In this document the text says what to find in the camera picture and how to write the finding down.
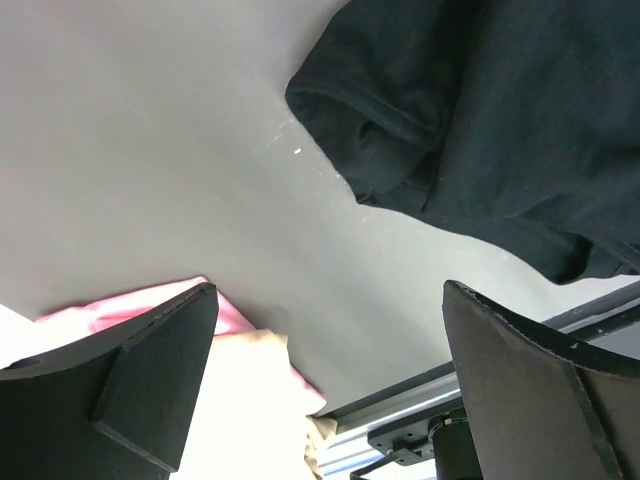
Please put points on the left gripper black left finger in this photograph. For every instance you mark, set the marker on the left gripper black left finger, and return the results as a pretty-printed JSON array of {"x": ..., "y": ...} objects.
[{"x": 116, "y": 404}]

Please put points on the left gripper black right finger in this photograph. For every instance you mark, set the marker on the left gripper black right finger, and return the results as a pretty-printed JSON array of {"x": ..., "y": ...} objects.
[{"x": 541, "y": 404}]

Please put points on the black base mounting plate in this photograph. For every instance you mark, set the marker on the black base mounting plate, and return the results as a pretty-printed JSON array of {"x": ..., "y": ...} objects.
[{"x": 440, "y": 434}]

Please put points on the pink folded t-shirt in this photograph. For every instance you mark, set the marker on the pink folded t-shirt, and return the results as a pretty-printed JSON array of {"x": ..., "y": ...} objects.
[{"x": 110, "y": 310}]

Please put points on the aluminium frame rail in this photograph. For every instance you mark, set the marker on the aluminium frame rail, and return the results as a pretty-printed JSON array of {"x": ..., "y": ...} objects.
[{"x": 610, "y": 322}]

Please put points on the black t-shirt with flower print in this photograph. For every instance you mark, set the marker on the black t-shirt with flower print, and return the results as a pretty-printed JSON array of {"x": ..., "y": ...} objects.
[{"x": 512, "y": 122}]

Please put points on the beige folded t-shirt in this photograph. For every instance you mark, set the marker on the beige folded t-shirt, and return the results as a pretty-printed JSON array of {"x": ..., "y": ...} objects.
[{"x": 254, "y": 418}]

